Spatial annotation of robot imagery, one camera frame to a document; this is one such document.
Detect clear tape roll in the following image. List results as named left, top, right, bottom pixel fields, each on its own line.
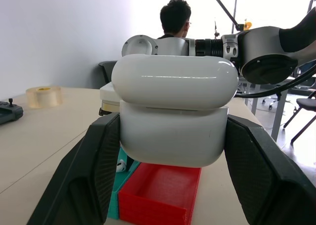
left=25, top=85, right=63, bottom=109

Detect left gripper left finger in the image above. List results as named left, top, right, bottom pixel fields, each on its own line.
left=27, top=112, right=122, bottom=225

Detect black folding chair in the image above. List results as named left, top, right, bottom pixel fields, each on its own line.
left=283, top=90, right=316, bottom=144

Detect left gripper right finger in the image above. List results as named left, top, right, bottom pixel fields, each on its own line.
left=223, top=115, right=316, bottom=225

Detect white earbud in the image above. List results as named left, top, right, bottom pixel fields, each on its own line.
left=116, top=158, right=127, bottom=174

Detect dark-haired seated person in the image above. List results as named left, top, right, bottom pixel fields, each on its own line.
left=156, top=0, right=193, bottom=40

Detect red plastic tray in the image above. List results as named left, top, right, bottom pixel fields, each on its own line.
left=118, top=162, right=202, bottom=225

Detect black boom stand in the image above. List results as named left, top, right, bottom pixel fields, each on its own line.
left=214, top=0, right=253, bottom=32

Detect black handheld game controller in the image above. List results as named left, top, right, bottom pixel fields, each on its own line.
left=0, top=97, right=24, bottom=126

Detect blue plastic tray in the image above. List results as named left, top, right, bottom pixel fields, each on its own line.
left=107, top=146, right=142, bottom=221

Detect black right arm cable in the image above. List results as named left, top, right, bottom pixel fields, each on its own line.
left=236, top=65, right=316, bottom=99

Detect white earbud cases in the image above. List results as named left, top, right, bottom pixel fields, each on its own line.
left=111, top=53, right=239, bottom=168

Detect grey desk leg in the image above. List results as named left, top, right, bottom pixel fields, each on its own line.
left=271, top=86, right=290, bottom=142

